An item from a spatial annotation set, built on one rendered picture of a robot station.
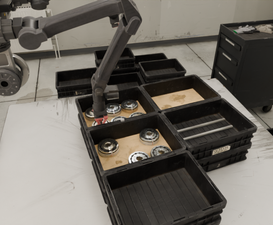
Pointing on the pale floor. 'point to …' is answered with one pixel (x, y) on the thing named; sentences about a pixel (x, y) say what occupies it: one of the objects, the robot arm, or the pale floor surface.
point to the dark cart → (252, 63)
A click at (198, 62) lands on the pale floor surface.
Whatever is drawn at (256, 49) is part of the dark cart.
